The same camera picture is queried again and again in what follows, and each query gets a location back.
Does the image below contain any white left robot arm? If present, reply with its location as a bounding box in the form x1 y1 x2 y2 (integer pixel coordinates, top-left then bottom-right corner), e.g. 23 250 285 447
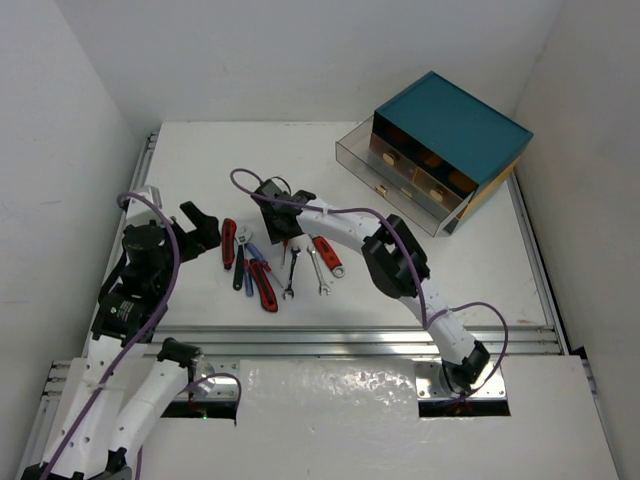
22 193 221 479

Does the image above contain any aluminium rail frame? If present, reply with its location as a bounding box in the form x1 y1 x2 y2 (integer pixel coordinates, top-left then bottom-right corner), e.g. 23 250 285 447
19 127 621 480

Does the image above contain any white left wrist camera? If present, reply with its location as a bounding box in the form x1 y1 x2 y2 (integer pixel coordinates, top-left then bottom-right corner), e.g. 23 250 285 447
119 185 162 226

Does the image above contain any red handled adjustable wrench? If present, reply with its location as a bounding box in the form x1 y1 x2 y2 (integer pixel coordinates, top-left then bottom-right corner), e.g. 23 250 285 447
311 236 345 278

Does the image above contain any teal drawer cabinet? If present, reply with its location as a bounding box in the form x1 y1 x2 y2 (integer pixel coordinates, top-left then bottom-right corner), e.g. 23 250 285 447
370 71 534 233

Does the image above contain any black handled adjustable wrench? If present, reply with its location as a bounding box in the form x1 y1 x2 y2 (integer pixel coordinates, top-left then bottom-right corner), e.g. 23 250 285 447
232 225 251 291

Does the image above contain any red black utility knife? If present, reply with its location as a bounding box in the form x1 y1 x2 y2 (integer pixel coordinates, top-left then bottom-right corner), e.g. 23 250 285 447
221 218 237 270
249 259 278 313

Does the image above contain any small chrome open-end wrench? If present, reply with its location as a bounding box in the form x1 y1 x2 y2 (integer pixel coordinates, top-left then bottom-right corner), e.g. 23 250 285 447
307 245 331 296
283 247 301 300

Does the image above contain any blue red screwdriver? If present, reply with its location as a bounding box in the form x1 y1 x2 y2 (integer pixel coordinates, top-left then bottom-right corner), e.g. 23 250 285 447
280 240 289 269

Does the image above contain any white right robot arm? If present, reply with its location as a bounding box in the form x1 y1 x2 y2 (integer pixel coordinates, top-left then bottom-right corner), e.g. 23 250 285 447
234 180 490 396

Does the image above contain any clear top drawer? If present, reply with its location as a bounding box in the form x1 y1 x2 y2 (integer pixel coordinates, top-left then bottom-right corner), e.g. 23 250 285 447
335 117 473 236

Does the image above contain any blue screwdriver crossing knife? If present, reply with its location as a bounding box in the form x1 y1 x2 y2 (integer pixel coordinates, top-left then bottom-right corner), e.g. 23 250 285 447
246 242 284 289

